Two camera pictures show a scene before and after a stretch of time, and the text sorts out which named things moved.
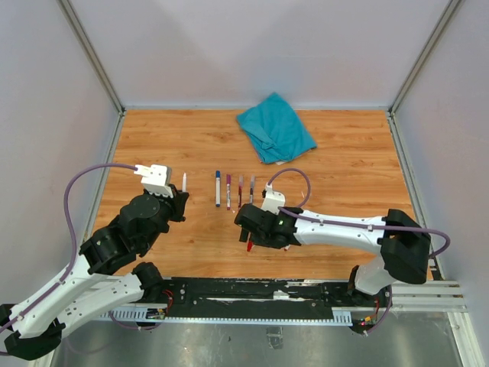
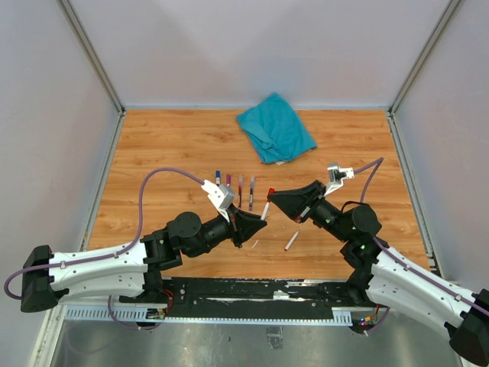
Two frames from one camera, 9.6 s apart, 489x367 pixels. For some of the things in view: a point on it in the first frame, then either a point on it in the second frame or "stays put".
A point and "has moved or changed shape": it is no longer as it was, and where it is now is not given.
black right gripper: x=257 y=239 -> x=298 y=202
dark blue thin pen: x=251 y=189 stays put
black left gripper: x=178 y=202 -> x=243 y=225
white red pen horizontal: x=184 y=187 has moved or changed shape
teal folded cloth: x=276 y=129 stays put
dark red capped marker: x=241 y=186 stays put
